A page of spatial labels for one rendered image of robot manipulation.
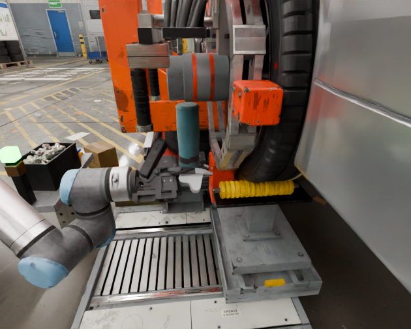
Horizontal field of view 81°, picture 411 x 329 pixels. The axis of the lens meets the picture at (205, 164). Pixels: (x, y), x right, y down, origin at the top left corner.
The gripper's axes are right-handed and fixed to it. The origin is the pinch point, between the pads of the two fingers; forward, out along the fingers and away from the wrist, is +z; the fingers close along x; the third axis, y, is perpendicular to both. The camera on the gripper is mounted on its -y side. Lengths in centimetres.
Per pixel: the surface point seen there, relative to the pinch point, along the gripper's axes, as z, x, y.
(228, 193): 7.4, -13.1, 4.1
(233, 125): 5.1, 14.7, -6.6
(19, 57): -583, -709, -652
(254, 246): 20.0, -36.2, 22.1
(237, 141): 6.3, 11.9, -3.8
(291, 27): 13.8, 30.3, -17.9
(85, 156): -53, -51, -24
